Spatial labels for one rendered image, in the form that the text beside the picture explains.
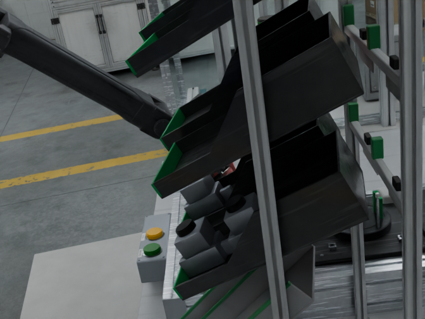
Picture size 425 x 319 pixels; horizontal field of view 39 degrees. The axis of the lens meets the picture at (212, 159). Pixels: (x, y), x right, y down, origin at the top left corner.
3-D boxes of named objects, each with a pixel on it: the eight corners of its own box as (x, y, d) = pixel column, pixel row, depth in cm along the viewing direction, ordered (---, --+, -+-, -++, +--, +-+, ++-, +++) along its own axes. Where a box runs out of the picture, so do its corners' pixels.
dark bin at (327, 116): (185, 242, 95) (159, 207, 93) (200, 202, 107) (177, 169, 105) (343, 166, 85) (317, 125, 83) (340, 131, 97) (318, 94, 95)
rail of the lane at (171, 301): (171, 338, 124) (161, 296, 119) (184, 161, 205) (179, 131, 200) (197, 335, 123) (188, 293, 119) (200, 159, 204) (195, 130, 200)
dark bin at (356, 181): (182, 301, 82) (151, 261, 80) (199, 247, 93) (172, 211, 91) (369, 219, 72) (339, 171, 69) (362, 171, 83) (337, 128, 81)
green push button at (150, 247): (143, 260, 135) (141, 253, 134) (145, 250, 139) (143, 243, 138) (160, 258, 135) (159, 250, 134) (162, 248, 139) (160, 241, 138)
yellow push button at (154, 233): (146, 243, 142) (145, 237, 141) (148, 235, 145) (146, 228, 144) (162, 241, 141) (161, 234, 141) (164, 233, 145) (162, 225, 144)
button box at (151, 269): (141, 283, 136) (135, 261, 134) (148, 235, 155) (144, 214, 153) (171, 280, 136) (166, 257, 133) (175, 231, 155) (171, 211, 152)
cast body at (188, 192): (193, 221, 100) (169, 189, 98) (197, 209, 104) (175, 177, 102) (234, 201, 97) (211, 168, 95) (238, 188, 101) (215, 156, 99)
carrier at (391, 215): (314, 270, 123) (310, 218, 118) (298, 212, 145) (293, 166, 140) (432, 255, 122) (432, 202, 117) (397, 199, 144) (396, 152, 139)
